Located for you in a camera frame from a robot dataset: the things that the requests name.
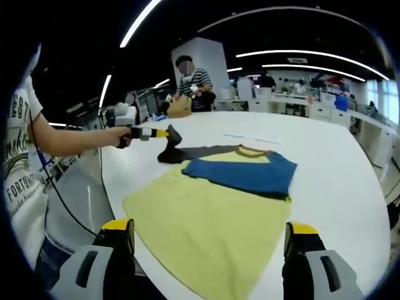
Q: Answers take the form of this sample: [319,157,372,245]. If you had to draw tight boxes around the operator in white printed shirt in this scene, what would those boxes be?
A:
[2,74,51,269]

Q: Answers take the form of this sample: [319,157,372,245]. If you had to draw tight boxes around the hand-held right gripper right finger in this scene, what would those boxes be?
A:
[282,221,365,300]

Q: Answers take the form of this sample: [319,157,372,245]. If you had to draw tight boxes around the bright window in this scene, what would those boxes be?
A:
[365,77,396,116]

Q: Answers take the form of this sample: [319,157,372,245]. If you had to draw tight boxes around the white square pillar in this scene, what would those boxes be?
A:
[171,37,231,112]

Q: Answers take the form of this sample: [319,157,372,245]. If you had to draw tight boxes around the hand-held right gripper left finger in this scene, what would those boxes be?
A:
[49,217,136,300]

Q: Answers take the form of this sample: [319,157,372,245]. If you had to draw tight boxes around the grey mesh chair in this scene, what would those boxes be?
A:
[46,162,115,235]

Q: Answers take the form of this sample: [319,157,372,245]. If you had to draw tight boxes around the brown cardboard box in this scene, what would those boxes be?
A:
[167,98,192,119]

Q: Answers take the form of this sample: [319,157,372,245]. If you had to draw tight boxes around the black metal stand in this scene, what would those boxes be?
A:
[382,152,400,201]

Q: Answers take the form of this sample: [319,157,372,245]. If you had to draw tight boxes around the person's blue jeans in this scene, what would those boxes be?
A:
[34,234,73,282]

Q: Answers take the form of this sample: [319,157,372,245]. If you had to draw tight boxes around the yellow blue grey garment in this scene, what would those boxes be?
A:
[122,123,298,299]

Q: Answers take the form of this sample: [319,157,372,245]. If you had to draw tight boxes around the white workbench row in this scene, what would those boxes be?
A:
[217,93,394,166]

